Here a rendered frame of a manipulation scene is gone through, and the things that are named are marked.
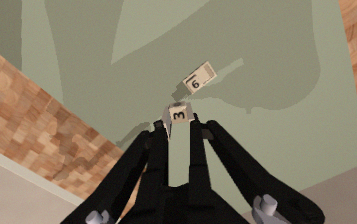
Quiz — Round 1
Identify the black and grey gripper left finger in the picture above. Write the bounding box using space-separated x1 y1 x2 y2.
60 106 172 224

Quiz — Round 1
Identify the beige number cube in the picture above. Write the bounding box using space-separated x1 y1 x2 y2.
169 101 189 124
186 74 204 93

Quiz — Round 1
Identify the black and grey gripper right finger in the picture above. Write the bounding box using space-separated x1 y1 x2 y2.
186 102 325 224

